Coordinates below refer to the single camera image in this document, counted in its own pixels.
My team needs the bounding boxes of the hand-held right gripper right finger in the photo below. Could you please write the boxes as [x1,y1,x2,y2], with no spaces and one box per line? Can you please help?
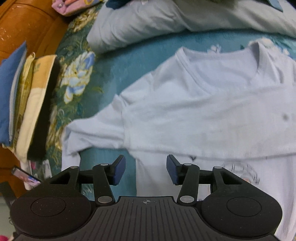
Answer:
[166,154,243,205]

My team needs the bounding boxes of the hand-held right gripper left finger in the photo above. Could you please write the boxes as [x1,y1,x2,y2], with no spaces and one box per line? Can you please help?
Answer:
[50,154,126,206]

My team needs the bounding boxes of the white t-shirt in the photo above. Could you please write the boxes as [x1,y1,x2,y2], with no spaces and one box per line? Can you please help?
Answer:
[61,42,296,241]

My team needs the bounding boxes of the smartphone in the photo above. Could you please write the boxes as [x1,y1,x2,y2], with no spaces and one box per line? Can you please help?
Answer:
[11,166,41,184]

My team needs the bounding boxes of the cream pillow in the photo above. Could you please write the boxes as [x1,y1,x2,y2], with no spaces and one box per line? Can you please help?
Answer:
[16,55,57,163]

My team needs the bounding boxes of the teal floral bed sheet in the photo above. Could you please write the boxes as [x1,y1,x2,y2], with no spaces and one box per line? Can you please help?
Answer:
[45,7,296,202]

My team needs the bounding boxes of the blue pillow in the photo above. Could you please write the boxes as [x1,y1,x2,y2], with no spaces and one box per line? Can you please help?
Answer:
[0,41,28,147]

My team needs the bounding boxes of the dark blue garment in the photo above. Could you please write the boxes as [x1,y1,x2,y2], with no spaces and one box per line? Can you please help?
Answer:
[107,0,130,8]

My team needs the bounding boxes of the wooden headboard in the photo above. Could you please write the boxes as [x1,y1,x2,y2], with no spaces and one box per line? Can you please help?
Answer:
[0,0,70,198]

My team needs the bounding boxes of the pink folded blanket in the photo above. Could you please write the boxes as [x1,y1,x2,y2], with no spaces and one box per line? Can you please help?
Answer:
[51,0,104,16]

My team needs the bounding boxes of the light blue garment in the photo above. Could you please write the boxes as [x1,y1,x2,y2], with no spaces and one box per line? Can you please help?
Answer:
[266,0,284,12]

